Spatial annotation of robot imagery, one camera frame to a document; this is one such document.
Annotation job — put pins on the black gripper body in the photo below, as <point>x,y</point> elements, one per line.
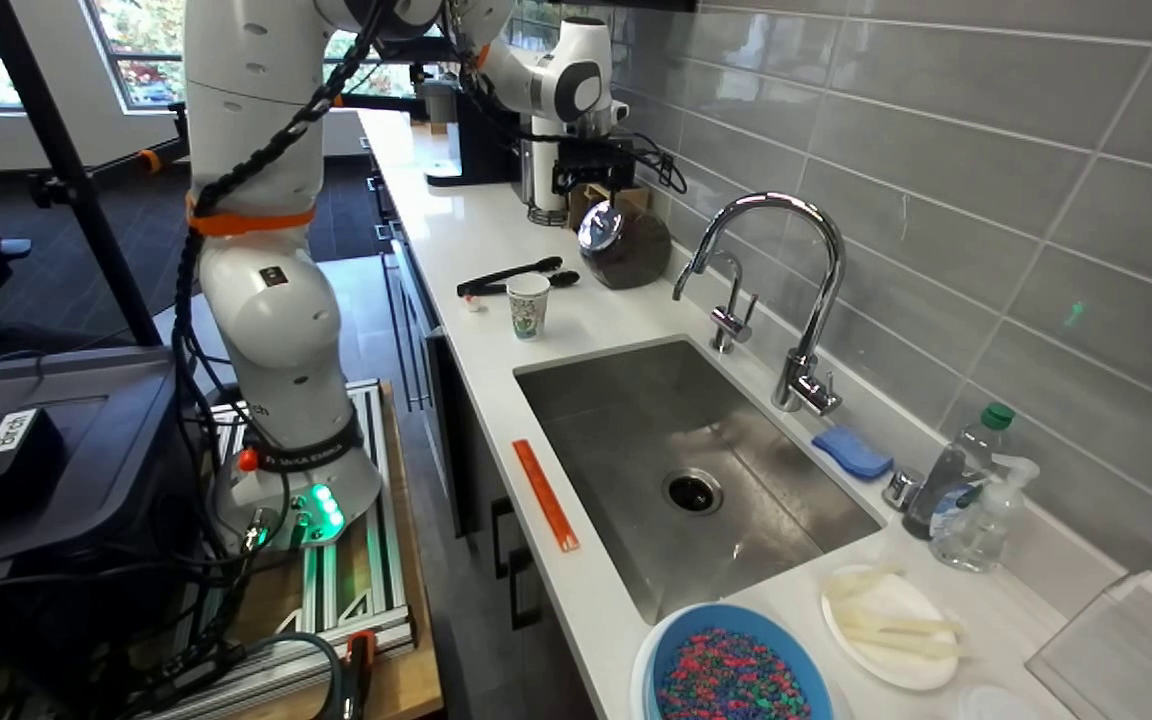
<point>592,160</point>

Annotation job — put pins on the chrome tap faucet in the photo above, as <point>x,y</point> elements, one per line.
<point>801,381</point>

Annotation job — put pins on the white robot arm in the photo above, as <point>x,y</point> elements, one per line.
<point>258,77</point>

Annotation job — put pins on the small chrome side tap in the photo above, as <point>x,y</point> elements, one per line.
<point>732,312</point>

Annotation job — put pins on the paper cup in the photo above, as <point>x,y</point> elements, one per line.
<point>529,304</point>

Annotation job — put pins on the black utensil on counter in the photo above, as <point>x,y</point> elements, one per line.
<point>491,282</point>

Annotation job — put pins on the orange strip on counter edge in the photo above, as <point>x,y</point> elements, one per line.
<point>547,496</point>

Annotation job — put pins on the stainless steel sink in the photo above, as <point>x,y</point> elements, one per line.
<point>687,477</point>

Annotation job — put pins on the blue sponge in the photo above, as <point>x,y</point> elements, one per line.
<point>853,452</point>

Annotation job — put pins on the blue bowl of colourful beads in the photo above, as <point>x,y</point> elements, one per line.
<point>726,663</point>

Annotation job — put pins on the clear plastic bottle green cap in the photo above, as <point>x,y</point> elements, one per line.
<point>968,525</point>

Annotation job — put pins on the white plate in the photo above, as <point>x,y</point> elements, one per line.
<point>891,629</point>

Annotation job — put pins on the black tripod pole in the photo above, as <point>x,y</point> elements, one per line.
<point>79,185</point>

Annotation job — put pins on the clear plastic container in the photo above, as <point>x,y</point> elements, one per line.
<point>1103,663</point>

